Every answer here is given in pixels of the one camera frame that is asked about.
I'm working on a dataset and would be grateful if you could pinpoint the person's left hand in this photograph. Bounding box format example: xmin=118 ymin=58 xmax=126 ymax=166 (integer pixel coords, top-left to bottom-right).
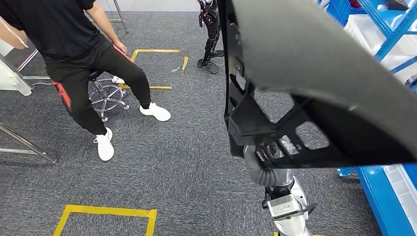
xmin=112 ymin=40 xmax=128 ymax=56

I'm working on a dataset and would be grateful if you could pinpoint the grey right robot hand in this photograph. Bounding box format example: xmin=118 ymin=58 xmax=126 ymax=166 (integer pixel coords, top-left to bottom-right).
xmin=243 ymin=134 xmax=299 ymax=173

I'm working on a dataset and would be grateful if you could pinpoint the black plastic plate frame part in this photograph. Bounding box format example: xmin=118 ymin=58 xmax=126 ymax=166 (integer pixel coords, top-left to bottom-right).
xmin=217 ymin=0 xmax=417 ymax=169

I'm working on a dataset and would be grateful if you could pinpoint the blue metal shelf rack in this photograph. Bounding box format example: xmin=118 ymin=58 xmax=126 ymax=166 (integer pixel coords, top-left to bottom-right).
xmin=337 ymin=164 xmax=417 ymax=236
xmin=317 ymin=0 xmax=417 ymax=93

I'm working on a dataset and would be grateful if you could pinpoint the chrome stool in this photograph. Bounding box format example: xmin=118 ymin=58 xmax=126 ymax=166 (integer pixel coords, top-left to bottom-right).
xmin=87 ymin=70 xmax=131 ymax=123

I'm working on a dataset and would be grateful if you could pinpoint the person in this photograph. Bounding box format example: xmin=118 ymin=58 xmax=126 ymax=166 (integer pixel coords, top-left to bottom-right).
xmin=0 ymin=0 xmax=172 ymax=163

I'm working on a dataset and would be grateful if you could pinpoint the black humanoid robot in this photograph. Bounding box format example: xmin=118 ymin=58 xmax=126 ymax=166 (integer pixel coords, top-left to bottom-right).
xmin=196 ymin=0 xmax=226 ymax=75

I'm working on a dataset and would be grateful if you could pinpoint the small stainless steel table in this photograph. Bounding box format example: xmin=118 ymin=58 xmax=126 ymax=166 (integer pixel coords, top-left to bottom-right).
xmin=0 ymin=16 xmax=53 ymax=90

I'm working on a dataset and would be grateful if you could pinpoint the white cabinet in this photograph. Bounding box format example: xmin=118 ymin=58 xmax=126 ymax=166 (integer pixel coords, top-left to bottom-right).
xmin=0 ymin=40 xmax=34 ymax=97

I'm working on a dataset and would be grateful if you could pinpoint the white plastic storage bin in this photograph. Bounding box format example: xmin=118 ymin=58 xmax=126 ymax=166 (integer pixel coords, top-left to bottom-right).
xmin=343 ymin=14 xmax=417 ymax=84
xmin=383 ymin=164 xmax=417 ymax=225

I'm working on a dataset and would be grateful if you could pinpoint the yellow floor tape marking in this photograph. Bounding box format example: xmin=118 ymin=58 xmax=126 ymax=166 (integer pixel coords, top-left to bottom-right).
xmin=53 ymin=204 xmax=158 ymax=236

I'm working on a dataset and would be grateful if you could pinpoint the blue plastic storage bin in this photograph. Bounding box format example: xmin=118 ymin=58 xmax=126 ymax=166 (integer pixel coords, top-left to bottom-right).
xmin=326 ymin=0 xmax=367 ymax=27

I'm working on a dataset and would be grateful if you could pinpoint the steel frame stand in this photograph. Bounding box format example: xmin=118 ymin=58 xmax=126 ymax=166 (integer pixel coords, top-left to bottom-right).
xmin=87 ymin=0 xmax=130 ymax=35

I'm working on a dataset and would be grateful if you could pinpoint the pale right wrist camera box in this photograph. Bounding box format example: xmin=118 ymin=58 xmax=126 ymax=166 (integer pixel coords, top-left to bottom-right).
xmin=266 ymin=194 xmax=306 ymax=219

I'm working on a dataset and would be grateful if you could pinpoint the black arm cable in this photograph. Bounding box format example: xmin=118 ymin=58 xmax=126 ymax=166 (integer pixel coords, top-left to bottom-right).
xmin=260 ymin=190 xmax=318 ymax=216

